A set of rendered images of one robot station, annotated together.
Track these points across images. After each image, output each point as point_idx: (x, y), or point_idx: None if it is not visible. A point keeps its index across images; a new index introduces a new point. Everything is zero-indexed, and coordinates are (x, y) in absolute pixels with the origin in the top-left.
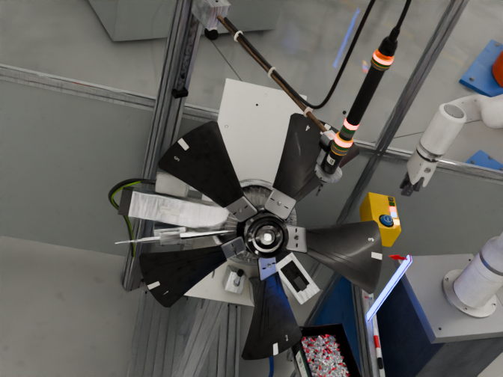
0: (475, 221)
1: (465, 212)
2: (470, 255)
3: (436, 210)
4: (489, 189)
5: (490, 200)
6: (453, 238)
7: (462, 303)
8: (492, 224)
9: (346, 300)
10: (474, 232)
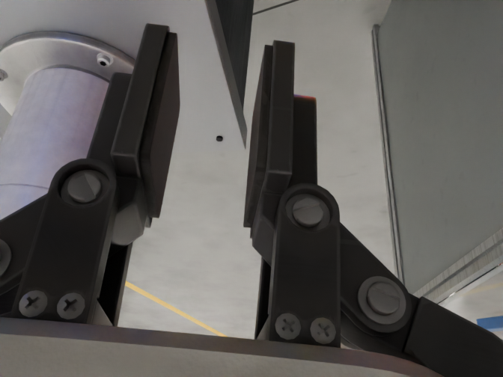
0: (444, 150)
1: (465, 148)
2: (238, 144)
3: (501, 93)
4: (473, 224)
5: (457, 207)
6: (444, 91)
7: (25, 75)
8: (427, 173)
9: None
10: (433, 135)
